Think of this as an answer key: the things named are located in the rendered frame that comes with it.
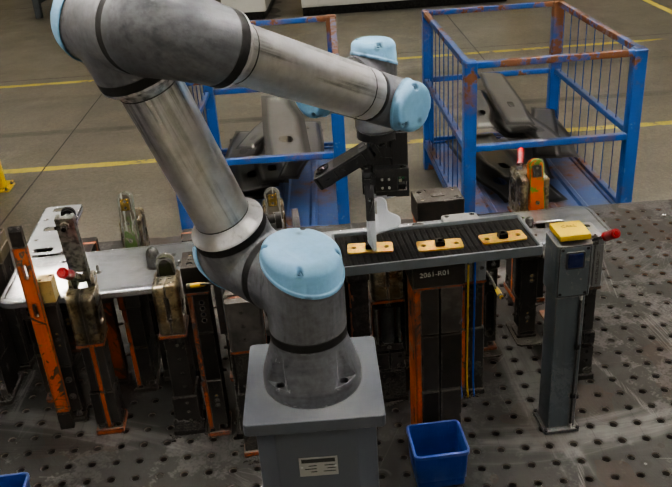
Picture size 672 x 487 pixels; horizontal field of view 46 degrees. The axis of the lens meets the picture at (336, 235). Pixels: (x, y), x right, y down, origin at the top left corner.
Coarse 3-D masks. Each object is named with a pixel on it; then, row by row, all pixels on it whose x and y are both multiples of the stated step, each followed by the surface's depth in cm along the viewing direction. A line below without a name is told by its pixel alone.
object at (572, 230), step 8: (552, 224) 152; (560, 224) 152; (568, 224) 151; (576, 224) 151; (560, 232) 149; (568, 232) 148; (576, 232) 148; (584, 232) 148; (560, 240) 147; (568, 240) 148
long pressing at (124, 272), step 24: (480, 216) 193; (528, 216) 192; (552, 216) 191; (576, 216) 190; (48, 264) 185; (96, 264) 184; (120, 264) 183; (144, 264) 182; (120, 288) 172; (144, 288) 172
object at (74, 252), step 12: (60, 216) 156; (72, 216) 156; (60, 228) 155; (72, 228) 157; (60, 240) 158; (72, 240) 158; (72, 252) 160; (84, 252) 162; (72, 264) 161; (84, 264) 162
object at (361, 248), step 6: (348, 246) 148; (354, 246) 148; (360, 246) 148; (366, 246) 146; (378, 246) 147; (384, 246) 148; (390, 246) 147; (348, 252) 146; (354, 252) 146; (360, 252) 146; (366, 252) 146; (372, 252) 146; (378, 252) 146; (384, 252) 146
